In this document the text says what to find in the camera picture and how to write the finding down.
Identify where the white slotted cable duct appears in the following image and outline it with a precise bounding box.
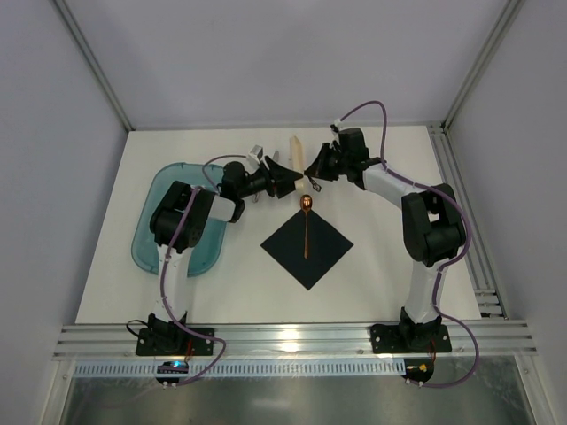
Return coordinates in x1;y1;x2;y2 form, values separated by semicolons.
73;358;406;379

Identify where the teal plastic basin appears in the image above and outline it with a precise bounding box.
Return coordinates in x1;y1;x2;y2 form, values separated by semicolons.
130;161;229;279

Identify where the aluminium frame post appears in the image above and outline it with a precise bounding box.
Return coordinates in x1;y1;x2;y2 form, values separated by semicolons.
441;0;525;132
50;0;135;133

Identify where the aluminium rail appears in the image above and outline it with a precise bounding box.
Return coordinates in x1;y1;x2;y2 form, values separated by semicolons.
52;320;537;360
427;123;508;320

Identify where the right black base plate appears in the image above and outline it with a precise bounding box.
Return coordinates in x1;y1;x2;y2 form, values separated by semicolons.
369;324;453;354

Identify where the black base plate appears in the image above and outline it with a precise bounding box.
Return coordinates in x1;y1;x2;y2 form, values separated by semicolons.
369;324;453;354
135;313;214;357

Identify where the iridescent fork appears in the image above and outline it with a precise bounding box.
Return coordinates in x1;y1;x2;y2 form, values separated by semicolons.
307;176;322;193

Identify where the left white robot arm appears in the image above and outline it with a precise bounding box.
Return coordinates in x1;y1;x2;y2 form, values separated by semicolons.
136;157;303;356

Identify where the beige cutlery case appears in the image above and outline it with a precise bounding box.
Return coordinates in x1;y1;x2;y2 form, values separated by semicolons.
289;135;305;174

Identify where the right aluminium frame post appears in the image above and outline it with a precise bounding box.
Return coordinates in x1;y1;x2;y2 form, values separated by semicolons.
441;0;525;132

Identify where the purple cable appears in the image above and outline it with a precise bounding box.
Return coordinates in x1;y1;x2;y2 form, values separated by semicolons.
334;100;482;390
157;153;252;386

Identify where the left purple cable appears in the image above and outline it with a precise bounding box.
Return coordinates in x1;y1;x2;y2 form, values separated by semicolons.
157;153;252;386

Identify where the copper spoon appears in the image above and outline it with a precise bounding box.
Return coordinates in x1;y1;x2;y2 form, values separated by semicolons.
300;195;313;259

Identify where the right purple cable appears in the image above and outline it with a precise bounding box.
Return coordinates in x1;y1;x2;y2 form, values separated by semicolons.
334;100;482;390

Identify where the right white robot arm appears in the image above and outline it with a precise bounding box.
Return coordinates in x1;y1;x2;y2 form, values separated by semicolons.
305;126;470;354

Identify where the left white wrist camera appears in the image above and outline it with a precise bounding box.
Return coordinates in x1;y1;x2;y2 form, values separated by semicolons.
246;145;264;167

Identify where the black paper napkin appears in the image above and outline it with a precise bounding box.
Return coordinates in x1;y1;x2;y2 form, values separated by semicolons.
260;210;353;290

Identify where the right side aluminium rail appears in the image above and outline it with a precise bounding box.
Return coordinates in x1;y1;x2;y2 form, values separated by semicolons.
427;123;508;320

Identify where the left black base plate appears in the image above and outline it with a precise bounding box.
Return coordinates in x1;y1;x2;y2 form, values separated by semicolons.
135;313;214;357

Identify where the left aluminium frame post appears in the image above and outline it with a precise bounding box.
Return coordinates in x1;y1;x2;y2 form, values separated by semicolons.
50;0;135;133

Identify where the aluminium front rail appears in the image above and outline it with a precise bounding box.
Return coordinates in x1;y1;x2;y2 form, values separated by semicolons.
52;320;537;360

